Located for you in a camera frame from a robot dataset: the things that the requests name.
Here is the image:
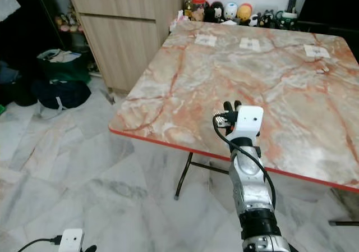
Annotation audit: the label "orange yellow figurine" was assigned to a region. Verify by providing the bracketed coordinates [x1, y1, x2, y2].
[236, 3, 253, 25]

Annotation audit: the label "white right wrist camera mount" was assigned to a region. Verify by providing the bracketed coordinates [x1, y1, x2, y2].
[234, 106, 264, 140]

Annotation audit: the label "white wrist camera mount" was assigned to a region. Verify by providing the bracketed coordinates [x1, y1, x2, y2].
[234, 106, 264, 140]
[59, 228, 85, 252]

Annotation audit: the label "light wooden cabinet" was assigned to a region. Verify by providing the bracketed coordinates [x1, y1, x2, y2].
[66, 0, 183, 95]

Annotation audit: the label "small black white figurine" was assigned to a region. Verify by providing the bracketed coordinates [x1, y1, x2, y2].
[256, 10, 275, 28]

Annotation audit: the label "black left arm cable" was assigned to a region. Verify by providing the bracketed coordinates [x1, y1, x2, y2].
[17, 236, 61, 252]

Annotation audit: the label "red lid plastic jar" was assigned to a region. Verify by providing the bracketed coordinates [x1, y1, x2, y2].
[190, 0, 207, 21]

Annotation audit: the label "white paper marker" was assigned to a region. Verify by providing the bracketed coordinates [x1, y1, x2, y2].
[194, 34, 218, 47]
[303, 44, 331, 59]
[238, 38, 262, 53]

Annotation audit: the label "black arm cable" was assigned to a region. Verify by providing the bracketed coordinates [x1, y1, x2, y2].
[212, 114, 277, 209]
[17, 236, 61, 252]

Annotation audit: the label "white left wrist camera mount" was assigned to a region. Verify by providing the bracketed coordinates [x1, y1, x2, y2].
[59, 228, 85, 252]

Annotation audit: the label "blue folded cloth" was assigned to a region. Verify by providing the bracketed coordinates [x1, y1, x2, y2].
[0, 61, 14, 85]

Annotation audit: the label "white cloth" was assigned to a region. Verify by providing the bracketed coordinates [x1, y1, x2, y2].
[0, 0, 21, 22]

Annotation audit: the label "small dolls on shelf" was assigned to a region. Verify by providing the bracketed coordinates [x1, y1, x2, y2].
[54, 8, 82, 34]

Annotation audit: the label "black plush toy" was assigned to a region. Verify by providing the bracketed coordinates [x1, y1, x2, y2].
[207, 1, 224, 23]

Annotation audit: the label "silver metal fork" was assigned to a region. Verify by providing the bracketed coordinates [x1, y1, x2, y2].
[213, 111, 229, 123]

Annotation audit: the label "green shopping bag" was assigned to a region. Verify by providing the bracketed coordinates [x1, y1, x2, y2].
[36, 49, 91, 84]

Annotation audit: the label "white round figurine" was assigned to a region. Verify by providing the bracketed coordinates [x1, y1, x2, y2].
[223, 2, 238, 21]

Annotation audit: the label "marble folding table red edge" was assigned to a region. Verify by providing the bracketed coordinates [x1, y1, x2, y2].
[108, 20, 359, 226]

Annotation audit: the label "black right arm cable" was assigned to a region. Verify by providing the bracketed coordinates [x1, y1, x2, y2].
[212, 114, 277, 209]

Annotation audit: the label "dark green mug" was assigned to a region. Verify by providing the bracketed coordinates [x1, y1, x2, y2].
[275, 10, 299, 30]

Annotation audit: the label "dark blue bag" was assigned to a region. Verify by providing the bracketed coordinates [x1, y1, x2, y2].
[30, 79, 91, 110]

